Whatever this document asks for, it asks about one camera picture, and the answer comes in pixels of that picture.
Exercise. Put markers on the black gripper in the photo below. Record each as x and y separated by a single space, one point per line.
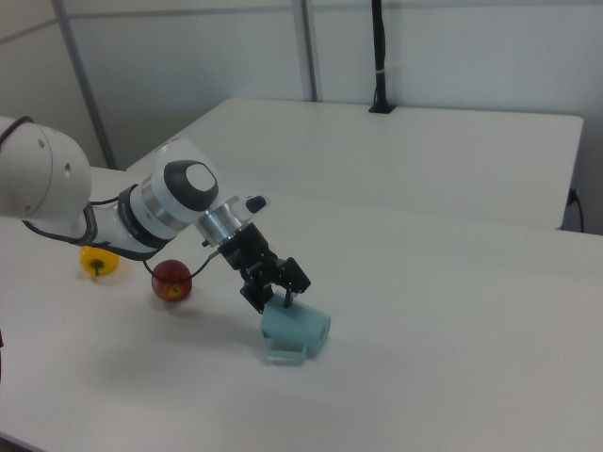
249 254

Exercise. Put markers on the black pole stand white band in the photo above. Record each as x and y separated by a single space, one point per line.
379 47

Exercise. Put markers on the grey slanted partition post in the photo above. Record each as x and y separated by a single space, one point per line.
86 85

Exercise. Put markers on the teal hexagonal plastic mug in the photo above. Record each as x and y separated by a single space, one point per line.
297 325

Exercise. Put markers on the red apple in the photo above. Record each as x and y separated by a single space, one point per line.
165 287

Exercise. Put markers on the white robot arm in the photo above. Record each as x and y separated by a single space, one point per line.
42 174

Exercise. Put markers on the yellow bell pepper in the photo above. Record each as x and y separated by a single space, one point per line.
110 263

